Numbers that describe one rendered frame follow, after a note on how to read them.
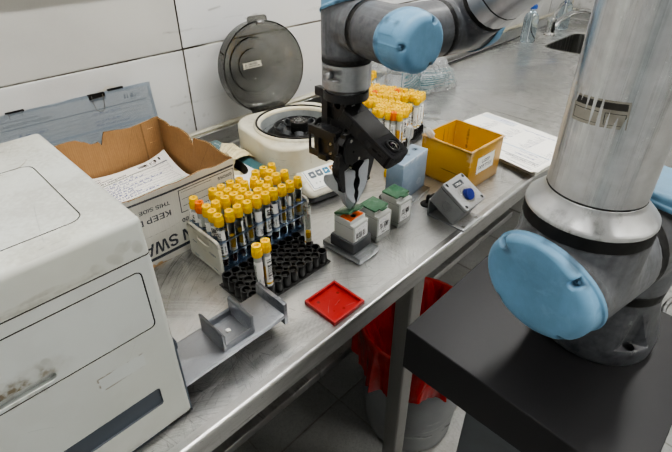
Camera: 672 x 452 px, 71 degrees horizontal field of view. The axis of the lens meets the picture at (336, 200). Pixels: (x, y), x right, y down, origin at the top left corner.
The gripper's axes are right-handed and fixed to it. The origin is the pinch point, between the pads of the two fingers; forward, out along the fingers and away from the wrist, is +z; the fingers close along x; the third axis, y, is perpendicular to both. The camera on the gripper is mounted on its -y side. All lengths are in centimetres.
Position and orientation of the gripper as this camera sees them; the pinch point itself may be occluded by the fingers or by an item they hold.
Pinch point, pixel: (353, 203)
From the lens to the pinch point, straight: 82.4
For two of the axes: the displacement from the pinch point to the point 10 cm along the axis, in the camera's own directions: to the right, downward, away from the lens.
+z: 0.0, 8.5, 5.3
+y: -7.4, -3.6, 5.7
